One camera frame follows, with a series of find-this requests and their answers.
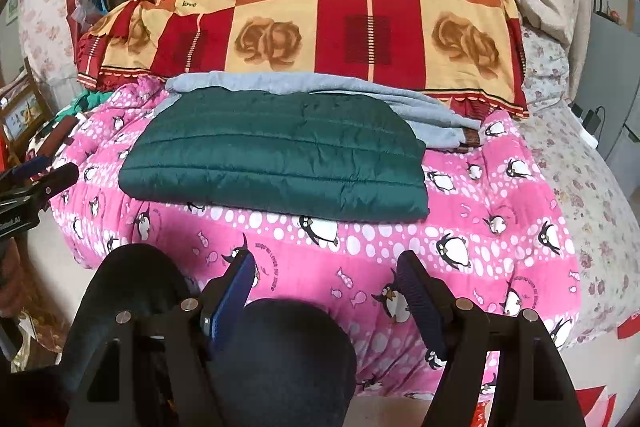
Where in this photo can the pink penguin blanket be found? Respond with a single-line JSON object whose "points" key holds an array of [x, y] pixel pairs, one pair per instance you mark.
{"points": [[495, 234]]}

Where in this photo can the person's dark trouser legs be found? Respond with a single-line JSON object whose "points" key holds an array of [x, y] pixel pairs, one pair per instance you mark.
{"points": [[287, 363]]}

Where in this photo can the dark green puffer jacket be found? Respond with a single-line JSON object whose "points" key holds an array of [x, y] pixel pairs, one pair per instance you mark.
{"points": [[331, 156]]}

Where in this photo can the red orange patchwork quilt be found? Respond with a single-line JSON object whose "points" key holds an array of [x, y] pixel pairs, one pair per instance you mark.
{"points": [[469, 54]]}

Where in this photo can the floral fabric covered furniture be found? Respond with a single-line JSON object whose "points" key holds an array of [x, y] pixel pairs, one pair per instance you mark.
{"points": [[48, 36]]}

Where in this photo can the grey folded garment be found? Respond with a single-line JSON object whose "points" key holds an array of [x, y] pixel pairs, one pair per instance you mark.
{"points": [[431, 121]]}

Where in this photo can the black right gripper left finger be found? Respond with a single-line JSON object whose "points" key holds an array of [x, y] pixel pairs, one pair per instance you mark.
{"points": [[153, 371]]}

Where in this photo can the floral bed sheet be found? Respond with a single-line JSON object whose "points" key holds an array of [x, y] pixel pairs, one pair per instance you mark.
{"points": [[603, 227]]}

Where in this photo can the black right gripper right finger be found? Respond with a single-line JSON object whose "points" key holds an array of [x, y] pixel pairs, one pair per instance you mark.
{"points": [[533, 387]]}

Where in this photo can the brown patterned folded cloth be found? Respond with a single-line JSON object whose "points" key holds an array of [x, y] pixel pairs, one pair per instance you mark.
{"points": [[465, 139]]}

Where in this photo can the black power adapter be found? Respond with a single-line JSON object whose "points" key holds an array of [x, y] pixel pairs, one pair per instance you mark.
{"points": [[592, 120]]}

